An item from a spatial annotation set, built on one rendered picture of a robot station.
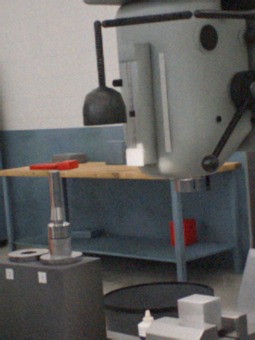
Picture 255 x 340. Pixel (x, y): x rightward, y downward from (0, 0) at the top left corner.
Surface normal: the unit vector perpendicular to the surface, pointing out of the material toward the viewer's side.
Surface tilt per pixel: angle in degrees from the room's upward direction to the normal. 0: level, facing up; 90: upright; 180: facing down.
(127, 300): 86
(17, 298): 90
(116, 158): 90
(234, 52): 90
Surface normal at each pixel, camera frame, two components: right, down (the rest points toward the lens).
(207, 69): 0.69, 0.00
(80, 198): -0.72, 0.11
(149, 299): 0.20, 0.00
